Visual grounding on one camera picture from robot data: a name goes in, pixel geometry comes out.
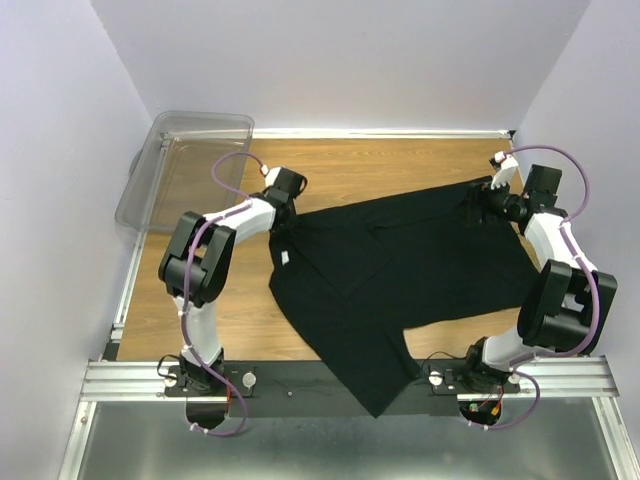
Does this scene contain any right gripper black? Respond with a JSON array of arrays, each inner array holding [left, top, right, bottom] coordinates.
[[447, 175, 526, 226]]

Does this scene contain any black t shirt blue logo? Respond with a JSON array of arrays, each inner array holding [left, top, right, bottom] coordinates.
[[269, 182, 538, 417]]

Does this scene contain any clear plastic bin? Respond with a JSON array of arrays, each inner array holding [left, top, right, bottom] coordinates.
[[115, 111, 254, 233]]

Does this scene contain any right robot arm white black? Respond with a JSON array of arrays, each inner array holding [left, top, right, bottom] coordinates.
[[459, 155, 617, 392]]

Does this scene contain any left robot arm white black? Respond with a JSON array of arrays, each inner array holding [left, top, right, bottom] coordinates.
[[158, 167, 308, 395]]

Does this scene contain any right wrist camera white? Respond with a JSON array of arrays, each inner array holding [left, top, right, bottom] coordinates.
[[490, 151, 519, 190]]

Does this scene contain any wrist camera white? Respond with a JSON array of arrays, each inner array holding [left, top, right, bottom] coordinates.
[[260, 165, 282, 188], [490, 151, 519, 190]]

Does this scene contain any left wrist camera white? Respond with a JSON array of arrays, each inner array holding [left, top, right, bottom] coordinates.
[[260, 165, 282, 188]]

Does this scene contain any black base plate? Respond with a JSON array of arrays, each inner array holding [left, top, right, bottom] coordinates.
[[156, 356, 520, 428]]

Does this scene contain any aluminium frame rail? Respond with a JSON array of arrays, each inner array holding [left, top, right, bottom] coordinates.
[[57, 134, 171, 480]]

